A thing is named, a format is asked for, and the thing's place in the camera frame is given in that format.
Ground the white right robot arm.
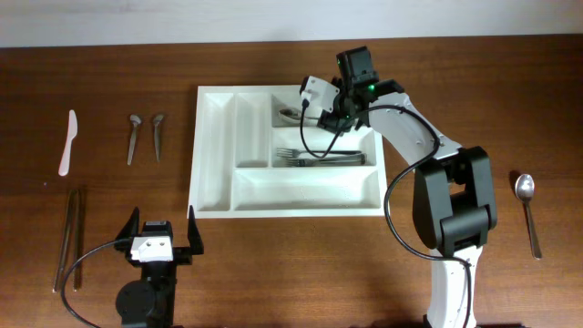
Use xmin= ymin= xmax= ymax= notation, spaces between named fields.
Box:
xmin=300 ymin=46 xmax=497 ymax=327

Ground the metal chopstick left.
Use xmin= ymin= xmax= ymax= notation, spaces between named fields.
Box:
xmin=53 ymin=190 xmax=78 ymax=293

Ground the white cutlery tray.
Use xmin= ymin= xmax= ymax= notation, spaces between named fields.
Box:
xmin=189 ymin=85 xmax=386 ymax=219

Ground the pink plastic knife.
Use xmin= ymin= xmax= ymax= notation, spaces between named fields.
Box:
xmin=58 ymin=109 xmax=78 ymax=177

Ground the metal spoon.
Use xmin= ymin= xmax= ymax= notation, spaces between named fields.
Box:
xmin=278 ymin=108 xmax=318 ymax=124
xmin=514 ymin=174 xmax=543 ymax=260

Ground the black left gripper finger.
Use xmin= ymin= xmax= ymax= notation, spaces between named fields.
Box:
xmin=187 ymin=205 xmax=204 ymax=255
xmin=114 ymin=207 xmax=139 ymax=251

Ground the metal fork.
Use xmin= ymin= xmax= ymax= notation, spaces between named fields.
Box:
xmin=284 ymin=159 xmax=366 ymax=167
xmin=298 ymin=153 xmax=367 ymax=162
xmin=275 ymin=148 xmax=361 ymax=159

